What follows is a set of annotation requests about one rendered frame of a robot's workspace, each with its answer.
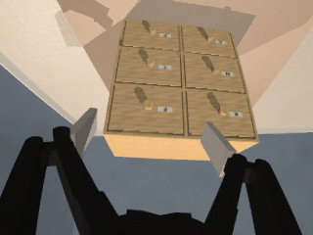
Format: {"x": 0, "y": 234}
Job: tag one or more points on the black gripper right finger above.
{"x": 270, "y": 209}

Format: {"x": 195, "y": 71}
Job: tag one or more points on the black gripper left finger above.
{"x": 91, "y": 209}

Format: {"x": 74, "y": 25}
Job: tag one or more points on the small wooden chest of drawers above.
{"x": 155, "y": 146}

